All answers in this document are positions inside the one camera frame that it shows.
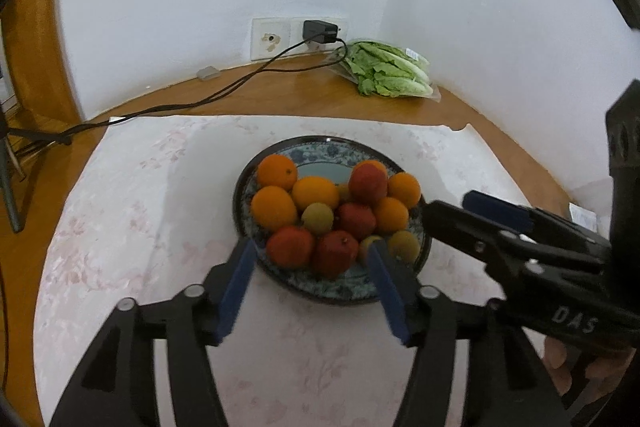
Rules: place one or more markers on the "small black tripod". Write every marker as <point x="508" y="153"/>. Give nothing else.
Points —
<point x="11" y="192"/>

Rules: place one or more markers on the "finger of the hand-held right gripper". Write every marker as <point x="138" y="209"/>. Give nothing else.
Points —
<point x="495" y="206"/>
<point x="465" y="232"/>

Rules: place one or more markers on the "black power adapter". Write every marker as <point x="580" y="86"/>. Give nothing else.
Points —
<point x="320" y="32"/>

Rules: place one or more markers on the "bagged romaine lettuce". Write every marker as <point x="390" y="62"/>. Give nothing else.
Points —
<point x="390" y="72"/>

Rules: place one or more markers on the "white floral tablecloth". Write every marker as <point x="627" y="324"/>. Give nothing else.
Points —
<point x="125" y="232"/>

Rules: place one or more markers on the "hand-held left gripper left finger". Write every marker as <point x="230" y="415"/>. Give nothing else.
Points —
<point x="235" y="292"/>

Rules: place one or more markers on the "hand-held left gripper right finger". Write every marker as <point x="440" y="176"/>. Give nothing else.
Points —
<point x="387" y="297"/>

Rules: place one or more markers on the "blue patterned ceramic plate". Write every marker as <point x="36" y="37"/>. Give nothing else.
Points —
<point x="325" y="169"/>

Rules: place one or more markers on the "printed paper sheet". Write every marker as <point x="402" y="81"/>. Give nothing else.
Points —
<point x="582" y="215"/>

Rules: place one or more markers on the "red apple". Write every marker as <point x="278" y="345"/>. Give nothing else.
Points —
<point x="356" y="221"/>
<point x="335" y="253"/>
<point x="291" y="247"/>
<point x="368" y="184"/>

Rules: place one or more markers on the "orange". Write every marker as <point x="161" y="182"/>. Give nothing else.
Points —
<point x="315" y="193"/>
<point x="276" y="171"/>
<point x="371" y="164"/>
<point x="273" y="207"/>
<point x="391" y="214"/>
<point x="405" y="189"/>

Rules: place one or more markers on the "person's right hand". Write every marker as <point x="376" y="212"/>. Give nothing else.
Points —
<point x="556" y="364"/>

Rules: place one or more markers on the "white wall socket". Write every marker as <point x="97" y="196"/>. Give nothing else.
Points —
<point x="270" y="39"/>
<point x="345" y="29"/>

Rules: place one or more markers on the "small grey block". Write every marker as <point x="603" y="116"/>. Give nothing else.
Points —
<point x="208" y="73"/>

